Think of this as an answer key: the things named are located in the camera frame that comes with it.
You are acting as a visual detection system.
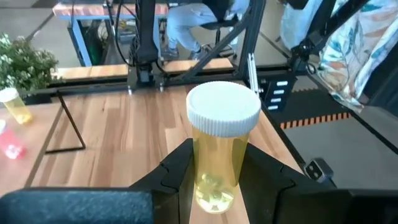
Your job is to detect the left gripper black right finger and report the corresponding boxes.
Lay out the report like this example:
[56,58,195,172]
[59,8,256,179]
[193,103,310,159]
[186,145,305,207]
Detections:
[239,143,336,224]

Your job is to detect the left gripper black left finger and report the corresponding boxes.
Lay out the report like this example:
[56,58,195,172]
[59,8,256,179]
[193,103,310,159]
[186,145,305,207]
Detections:
[129,139,195,224]

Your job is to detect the yellow pill bottle white cap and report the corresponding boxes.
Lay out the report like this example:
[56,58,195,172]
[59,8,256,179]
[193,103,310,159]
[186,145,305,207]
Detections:
[0,87,33,125]
[185,80,262,215]

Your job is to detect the red pill bottle white cap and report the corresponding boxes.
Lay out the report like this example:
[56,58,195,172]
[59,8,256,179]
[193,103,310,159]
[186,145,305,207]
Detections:
[0,119,26,160]

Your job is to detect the black ribbed floor mat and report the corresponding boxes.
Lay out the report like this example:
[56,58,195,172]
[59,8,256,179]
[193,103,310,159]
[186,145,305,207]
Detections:
[269,88,354,130]

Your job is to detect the black control box white labels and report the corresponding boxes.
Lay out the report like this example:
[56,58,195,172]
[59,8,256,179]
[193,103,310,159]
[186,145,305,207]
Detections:
[259,73,298,113]

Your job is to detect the blue floral cloth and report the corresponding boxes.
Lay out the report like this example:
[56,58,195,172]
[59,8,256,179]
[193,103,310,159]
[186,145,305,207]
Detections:
[317,0,398,113]

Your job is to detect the plain white cloth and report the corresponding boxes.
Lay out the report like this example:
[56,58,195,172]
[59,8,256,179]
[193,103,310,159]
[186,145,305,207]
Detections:
[279,0,321,50]

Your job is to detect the black office chair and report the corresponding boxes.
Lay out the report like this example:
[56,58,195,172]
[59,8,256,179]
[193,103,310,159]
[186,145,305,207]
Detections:
[200,0,242,60]

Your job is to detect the person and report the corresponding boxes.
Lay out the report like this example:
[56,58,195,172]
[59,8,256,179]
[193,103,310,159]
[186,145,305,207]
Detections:
[161,0,251,62]

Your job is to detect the green potted plant black pot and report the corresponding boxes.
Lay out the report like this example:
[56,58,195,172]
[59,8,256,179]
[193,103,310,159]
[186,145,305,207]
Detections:
[0,32,62,105]

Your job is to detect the grey table corner bracket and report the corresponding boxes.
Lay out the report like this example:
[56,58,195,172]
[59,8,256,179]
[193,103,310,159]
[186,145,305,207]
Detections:
[303,157,335,185]

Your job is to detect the silver metal bracket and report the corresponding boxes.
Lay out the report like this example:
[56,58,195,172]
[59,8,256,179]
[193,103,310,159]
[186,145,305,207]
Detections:
[247,52,261,96]

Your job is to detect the black diagonal frame strut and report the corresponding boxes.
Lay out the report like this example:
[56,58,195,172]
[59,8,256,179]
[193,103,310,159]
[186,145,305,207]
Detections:
[174,12,252,83]

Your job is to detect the black aluminium frame post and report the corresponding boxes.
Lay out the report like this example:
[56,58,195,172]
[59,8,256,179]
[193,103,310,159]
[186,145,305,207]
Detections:
[236,0,267,80]

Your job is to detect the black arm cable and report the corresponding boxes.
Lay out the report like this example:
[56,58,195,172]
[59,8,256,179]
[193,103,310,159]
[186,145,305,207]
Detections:
[105,0,134,68]

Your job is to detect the blue grey frame desk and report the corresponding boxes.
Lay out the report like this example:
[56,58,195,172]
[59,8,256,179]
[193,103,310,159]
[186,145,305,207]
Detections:
[52,2,170,68]

